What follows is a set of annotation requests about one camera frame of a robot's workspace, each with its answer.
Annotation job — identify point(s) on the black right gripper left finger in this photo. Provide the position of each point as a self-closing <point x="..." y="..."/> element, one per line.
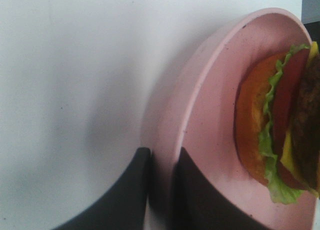
<point x="123" y="206"/>

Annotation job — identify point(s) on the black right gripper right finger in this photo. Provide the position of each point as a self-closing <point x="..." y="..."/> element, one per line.
<point x="198" y="205"/>

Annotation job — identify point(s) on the pink round plate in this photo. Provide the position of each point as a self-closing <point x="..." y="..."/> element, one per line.
<point x="198" y="115"/>

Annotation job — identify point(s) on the burger with lettuce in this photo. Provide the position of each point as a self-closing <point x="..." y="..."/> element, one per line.
<point x="277" y="123"/>

